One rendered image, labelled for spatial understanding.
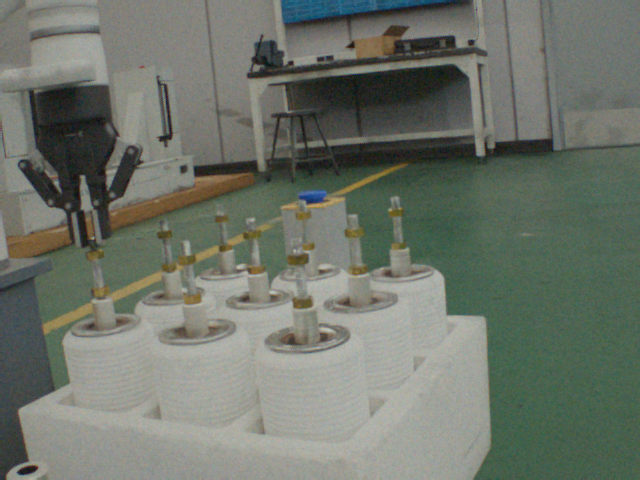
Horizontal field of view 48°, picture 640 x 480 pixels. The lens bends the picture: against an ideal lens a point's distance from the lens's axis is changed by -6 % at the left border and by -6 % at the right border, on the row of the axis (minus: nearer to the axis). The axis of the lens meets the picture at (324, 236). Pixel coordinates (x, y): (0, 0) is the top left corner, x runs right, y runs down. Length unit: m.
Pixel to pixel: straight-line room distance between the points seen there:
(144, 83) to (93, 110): 3.60
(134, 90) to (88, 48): 3.63
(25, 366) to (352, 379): 0.48
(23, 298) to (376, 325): 0.46
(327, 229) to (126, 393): 0.41
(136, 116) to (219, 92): 2.07
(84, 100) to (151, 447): 0.33
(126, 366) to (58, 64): 0.30
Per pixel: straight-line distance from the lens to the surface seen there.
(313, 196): 1.06
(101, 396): 0.77
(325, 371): 0.62
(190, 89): 6.41
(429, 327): 0.84
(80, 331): 0.78
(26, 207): 3.23
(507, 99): 5.62
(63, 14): 0.75
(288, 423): 0.64
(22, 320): 0.97
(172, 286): 0.87
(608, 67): 5.59
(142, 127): 4.29
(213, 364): 0.68
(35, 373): 0.99
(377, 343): 0.72
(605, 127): 5.60
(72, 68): 0.70
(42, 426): 0.80
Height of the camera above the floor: 0.45
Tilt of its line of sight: 10 degrees down
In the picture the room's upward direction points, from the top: 6 degrees counter-clockwise
